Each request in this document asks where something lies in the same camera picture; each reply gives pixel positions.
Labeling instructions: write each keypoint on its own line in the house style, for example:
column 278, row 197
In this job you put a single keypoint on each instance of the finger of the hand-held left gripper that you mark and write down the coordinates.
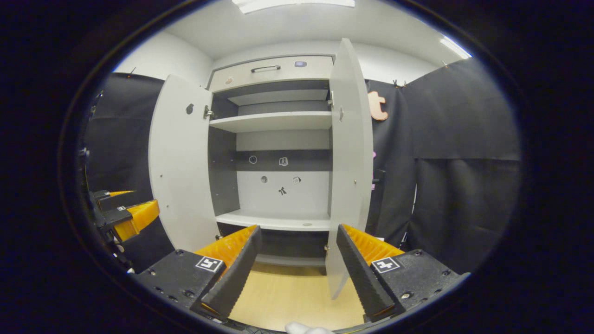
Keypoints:
column 109, row 199
column 139, row 218

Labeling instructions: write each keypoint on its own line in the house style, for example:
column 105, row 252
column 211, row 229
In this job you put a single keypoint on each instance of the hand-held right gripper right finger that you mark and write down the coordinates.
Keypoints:
column 359, row 278

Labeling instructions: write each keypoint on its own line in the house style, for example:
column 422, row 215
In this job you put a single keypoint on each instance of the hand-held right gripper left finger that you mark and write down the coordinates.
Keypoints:
column 236, row 278

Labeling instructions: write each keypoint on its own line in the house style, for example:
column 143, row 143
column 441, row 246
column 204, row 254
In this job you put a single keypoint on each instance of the large rectangular ceiling light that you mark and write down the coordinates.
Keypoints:
column 292, row 4

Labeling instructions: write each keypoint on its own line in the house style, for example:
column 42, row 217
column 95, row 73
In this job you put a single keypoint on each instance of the black backdrop cloth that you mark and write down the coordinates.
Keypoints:
column 464, row 195

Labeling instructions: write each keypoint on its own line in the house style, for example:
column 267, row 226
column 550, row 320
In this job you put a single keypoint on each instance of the white cabinet shelf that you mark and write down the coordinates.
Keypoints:
column 274, row 121
column 269, row 220

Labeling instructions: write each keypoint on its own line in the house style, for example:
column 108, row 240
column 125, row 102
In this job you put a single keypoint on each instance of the beige cabinet door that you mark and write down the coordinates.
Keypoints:
column 350, row 162
column 181, row 162

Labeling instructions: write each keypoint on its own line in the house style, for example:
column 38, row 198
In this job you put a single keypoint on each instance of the beige double-door shoe cabinet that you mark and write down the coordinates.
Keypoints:
column 260, row 199

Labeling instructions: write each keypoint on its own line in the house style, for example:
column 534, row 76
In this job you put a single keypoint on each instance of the narrow ceiling light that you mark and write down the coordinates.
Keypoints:
column 455, row 47

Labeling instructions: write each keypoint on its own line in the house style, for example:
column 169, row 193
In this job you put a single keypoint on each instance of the metal door hinge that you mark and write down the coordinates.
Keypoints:
column 209, row 112

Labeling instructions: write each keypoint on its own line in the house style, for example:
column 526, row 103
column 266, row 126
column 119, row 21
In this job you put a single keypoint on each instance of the beige cabinet drawer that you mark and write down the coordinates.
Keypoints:
column 260, row 82

